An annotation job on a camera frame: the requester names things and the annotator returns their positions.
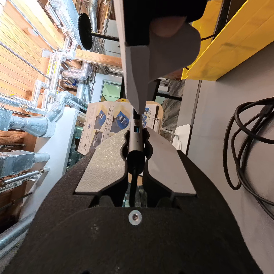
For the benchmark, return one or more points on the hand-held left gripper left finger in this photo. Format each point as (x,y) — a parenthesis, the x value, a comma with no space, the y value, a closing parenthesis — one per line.
(102,169)

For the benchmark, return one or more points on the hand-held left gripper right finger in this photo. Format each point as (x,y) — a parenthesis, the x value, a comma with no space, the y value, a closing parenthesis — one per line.
(171,171)

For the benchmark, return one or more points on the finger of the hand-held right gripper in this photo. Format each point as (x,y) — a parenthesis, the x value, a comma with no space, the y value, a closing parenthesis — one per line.
(137,72)
(171,55)

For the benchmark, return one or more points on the grey metal USB hub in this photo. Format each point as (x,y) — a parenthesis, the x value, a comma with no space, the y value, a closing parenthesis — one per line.
(136,145)

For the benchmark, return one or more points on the yellow plastic bin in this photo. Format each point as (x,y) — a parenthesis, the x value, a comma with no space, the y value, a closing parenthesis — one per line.
(239,38)

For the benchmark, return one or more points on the instruction poster board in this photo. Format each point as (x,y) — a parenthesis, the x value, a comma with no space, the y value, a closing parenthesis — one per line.
(107,117)

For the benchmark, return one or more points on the black stand pole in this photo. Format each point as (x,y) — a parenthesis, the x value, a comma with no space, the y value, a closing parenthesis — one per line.
(84,30)

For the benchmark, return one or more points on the silver ventilation duct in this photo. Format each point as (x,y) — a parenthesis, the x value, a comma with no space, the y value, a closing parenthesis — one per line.
(38,124)
(17,162)

